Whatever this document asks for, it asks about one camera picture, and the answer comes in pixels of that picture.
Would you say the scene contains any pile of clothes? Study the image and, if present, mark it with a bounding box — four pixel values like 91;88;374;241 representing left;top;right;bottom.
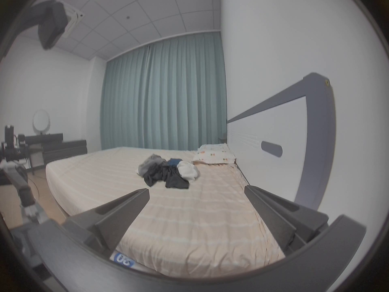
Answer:
138;154;200;189

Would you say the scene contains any dark dressing table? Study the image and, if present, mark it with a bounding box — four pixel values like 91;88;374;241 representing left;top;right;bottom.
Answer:
24;133;64;176

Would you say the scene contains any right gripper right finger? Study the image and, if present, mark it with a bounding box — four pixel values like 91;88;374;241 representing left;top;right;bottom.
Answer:
244;185;329;253

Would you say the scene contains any blue-green curtain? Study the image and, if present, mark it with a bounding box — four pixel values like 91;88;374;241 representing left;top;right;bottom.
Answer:
100;31;228;151

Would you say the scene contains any round mirror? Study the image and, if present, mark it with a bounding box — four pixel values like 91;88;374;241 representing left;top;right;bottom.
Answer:
32;109;50;135

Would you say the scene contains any bed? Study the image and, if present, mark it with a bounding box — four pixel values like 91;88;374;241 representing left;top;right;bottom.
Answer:
46;73;336;278

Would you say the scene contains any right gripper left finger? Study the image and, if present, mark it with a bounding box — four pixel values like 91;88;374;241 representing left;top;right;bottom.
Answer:
62;188;150;256

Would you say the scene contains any black chest of drawers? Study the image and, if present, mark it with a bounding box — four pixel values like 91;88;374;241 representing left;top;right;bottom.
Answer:
43;140;89;164

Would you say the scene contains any white printed pillow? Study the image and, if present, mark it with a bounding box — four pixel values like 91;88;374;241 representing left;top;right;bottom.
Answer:
193;143;236;165

